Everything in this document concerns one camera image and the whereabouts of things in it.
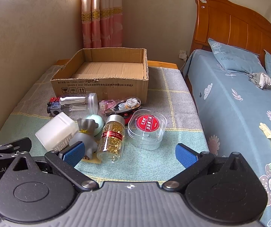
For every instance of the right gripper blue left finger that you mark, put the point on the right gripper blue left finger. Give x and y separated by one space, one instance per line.
62 164

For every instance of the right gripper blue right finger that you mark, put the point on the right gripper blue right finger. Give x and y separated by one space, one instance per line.
195 164

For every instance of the white plastic bottle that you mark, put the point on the white plastic bottle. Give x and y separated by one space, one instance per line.
56 134

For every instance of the grey cartoon figurine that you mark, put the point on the grey cartoon figurine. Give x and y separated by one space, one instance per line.
85 134

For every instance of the clear bottle yellow capsules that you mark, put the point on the clear bottle yellow capsules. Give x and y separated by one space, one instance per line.
111 143

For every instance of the clear jar red label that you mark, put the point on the clear jar red label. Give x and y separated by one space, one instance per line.
146 129

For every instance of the large clear plastic jar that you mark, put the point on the large clear plastic jar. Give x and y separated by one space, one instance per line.
87 103

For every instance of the clear correction tape dispenser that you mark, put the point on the clear correction tape dispenser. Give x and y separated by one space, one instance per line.
123 106

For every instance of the red toy car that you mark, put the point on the red toy car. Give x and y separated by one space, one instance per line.
127 116

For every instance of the mint green round case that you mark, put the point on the mint green round case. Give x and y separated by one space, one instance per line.
97 122

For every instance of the grey green checked blanket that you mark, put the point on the grey green checked blanket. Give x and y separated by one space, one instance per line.
141 149

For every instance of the open cardboard box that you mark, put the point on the open cardboard box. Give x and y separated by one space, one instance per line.
112 73

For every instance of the crumpled grey cloth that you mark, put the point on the crumpled grey cloth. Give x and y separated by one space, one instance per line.
260 80

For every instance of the blue pillow near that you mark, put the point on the blue pillow near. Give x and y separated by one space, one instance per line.
235 59

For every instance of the wooden bed headboard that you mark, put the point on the wooden bed headboard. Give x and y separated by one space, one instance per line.
231 24

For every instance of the pink curtain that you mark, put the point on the pink curtain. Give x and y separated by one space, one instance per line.
102 23

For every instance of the white wall socket charger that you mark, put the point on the white wall socket charger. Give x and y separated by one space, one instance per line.
183 55

